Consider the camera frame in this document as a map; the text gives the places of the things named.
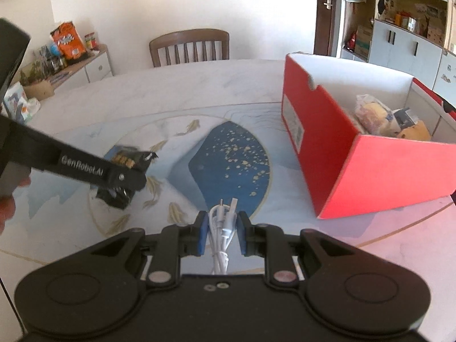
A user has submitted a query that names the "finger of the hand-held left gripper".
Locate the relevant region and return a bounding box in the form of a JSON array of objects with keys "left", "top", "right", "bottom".
[{"left": 98, "top": 166, "right": 147, "bottom": 202}]

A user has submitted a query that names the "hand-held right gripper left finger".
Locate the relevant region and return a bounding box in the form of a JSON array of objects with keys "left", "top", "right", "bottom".
[{"left": 90, "top": 210, "right": 209, "bottom": 288}]

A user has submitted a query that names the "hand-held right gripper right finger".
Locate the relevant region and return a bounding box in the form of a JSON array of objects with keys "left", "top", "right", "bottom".
[{"left": 236, "top": 211, "right": 358, "bottom": 288}]

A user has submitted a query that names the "black snack packet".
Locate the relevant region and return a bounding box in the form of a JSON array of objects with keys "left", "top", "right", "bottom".
[{"left": 96, "top": 145, "right": 158, "bottom": 210}]

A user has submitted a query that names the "white cable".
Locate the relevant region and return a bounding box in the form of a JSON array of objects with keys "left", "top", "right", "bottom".
[{"left": 207, "top": 198, "right": 240, "bottom": 275}]

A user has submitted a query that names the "red cardboard box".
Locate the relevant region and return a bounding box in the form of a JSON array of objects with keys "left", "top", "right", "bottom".
[{"left": 281, "top": 52, "right": 456, "bottom": 220}]

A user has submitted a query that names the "clear bread packet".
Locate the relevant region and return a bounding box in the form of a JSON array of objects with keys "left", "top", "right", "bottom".
[{"left": 354, "top": 93, "right": 397, "bottom": 137}]

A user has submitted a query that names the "yellow plush toy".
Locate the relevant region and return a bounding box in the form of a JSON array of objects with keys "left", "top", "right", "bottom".
[{"left": 396, "top": 119, "right": 432, "bottom": 142}]

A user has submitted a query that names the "white marble desktop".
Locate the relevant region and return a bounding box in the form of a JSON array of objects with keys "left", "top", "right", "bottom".
[{"left": 0, "top": 58, "right": 456, "bottom": 342}]

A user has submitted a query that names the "person's left hand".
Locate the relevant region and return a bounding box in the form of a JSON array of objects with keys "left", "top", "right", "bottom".
[{"left": 0, "top": 176, "right": 32, "bottom": 236}]

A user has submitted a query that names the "printed white plastic bag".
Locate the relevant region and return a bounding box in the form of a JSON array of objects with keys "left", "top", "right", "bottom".
[{"left": 2, "top": 82, "right": 41, "bottom": 125}]

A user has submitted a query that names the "dark glass jar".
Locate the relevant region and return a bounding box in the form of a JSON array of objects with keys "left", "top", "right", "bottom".
[{"left": 44, "top": 57, "right": 68, "bottom": 74}]

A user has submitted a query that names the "white sideboard cabinet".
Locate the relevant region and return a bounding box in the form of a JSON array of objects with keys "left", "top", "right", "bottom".
[{"left": 21, "top": 44, "right": 115, "bottom": 97}]

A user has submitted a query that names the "orange snack bag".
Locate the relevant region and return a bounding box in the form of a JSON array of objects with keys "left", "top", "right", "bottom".
[{"left": 50, "top": 21, "right": 88, "bottom": 61}]

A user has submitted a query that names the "brown wooden chair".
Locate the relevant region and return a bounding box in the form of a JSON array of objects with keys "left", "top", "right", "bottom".
[{"left": 149, "top": 28, "right": 230, "bottom": 68}]

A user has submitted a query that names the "dark brown door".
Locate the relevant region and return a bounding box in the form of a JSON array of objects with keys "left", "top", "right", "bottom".
[{"left": 313, "top": 0, "right": 344, "bottom": 58}]

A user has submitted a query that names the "brown cardboard box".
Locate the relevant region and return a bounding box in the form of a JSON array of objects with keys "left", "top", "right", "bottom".
[{"left": 354, "top": 25, "right": 373, "bottom": 59}]

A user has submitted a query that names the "grey wall cabinet unit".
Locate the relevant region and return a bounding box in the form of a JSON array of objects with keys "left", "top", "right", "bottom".
[{"left": 335, "top": 0, "right": 456, "bottom": 95}]

